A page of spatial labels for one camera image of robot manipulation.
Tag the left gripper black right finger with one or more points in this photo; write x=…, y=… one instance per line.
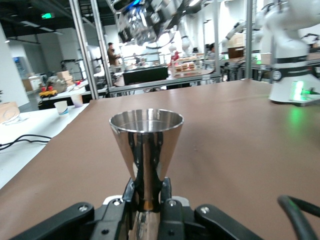
x=175, y=220

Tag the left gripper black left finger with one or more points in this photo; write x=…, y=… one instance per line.
x=110, y=220

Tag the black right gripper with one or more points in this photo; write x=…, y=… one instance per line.
x=163, y=12

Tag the steel cone jigger cup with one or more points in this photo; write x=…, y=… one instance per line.
x=150, y=160

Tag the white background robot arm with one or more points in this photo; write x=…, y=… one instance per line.
x=233, y=31

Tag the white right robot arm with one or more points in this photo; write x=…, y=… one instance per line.
x=287, y=62

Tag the purple paper cup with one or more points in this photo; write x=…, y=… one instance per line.
x=77, y=100

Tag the white blue paper cup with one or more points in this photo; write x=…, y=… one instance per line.
x=61, y=108

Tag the person in brown jacket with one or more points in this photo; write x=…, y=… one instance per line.
x=112, y=55

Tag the black rectangular box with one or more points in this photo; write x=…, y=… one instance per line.
x=145, y=75

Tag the food display rack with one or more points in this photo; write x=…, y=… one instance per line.
x=186, y=66

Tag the brown table mat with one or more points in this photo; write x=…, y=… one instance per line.
x=225, y=150

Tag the cardboard box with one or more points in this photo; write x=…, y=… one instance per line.
x=65, y=77

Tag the green exit sign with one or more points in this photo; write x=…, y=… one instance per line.
x=48, y=16

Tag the yellow toy vehicle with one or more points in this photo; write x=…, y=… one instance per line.
x=47, y=93

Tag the white side table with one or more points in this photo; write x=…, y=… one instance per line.
x=27, y=127

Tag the aluminium frame post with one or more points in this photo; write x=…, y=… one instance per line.
x=86, y=55
x=103, y=50
x=248, y=40

